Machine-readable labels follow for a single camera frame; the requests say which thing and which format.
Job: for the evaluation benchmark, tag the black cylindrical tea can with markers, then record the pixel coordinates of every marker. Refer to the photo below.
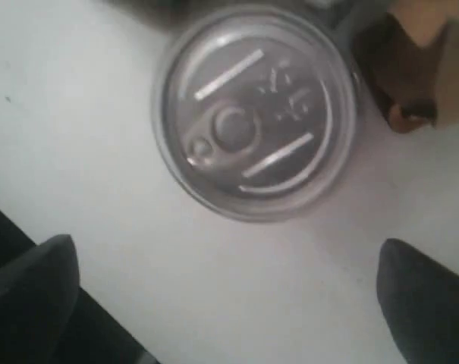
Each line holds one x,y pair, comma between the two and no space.
257,106

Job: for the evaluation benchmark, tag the brown paper shopping bag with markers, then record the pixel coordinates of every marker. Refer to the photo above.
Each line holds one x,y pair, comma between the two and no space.
409,57

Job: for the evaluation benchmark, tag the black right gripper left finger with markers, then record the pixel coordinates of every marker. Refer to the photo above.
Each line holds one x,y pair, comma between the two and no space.
38,293

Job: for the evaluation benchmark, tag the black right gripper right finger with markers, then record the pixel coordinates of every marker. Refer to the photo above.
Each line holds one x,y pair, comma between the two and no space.
419,299

